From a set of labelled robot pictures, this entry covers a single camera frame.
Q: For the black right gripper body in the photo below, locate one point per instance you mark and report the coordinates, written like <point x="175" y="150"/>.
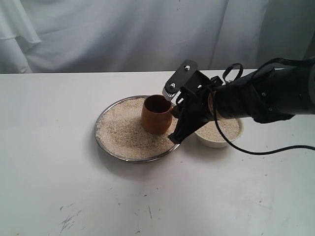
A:
<point x="194" y="90"/>

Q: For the white bowl of rice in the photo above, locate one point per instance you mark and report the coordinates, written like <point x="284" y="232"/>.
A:
<point x="211" y="137"/>

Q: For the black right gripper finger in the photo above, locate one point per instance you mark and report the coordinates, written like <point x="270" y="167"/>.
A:
<point x="185" y="127"/>
<point x="177" y="111"/>

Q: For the white backdrop curtain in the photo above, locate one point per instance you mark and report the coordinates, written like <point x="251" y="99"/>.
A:
<point x="60" y="36"/>

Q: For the brown wooden cup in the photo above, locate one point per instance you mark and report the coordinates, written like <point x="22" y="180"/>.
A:
<point x="156" y="115"/>

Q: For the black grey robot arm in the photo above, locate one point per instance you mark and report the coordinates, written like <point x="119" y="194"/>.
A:
<point x="276" y="91"/>

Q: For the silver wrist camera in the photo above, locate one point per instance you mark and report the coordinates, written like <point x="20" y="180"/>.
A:
<point x="169" y="92"/>

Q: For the round metal rice tray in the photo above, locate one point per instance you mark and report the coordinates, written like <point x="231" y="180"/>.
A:
<point x="119" y="133"/>

